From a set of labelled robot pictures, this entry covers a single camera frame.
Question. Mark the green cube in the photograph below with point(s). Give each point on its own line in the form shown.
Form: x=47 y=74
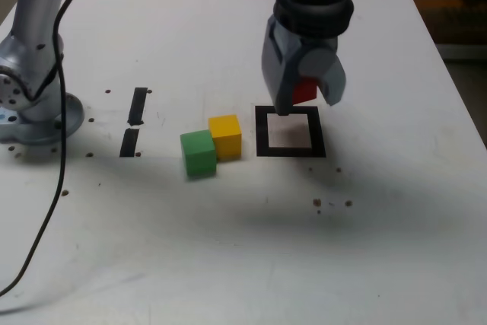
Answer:
x=198 y=153

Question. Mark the black tape strip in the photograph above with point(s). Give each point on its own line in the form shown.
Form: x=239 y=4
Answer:
x=137 y=106

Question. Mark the brown wooden furniture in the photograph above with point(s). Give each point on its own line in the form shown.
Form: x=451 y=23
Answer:
x=456 y=5

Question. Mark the black tape square outline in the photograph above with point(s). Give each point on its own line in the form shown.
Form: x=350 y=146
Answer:
x=262 y=131

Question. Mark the yellow cube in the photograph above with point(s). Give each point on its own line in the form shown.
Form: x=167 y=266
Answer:
x=226 y=136

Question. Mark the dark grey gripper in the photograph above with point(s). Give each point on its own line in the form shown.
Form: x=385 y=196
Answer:
x=319 y=41

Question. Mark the red cube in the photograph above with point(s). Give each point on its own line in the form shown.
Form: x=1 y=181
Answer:
x=306 y=91

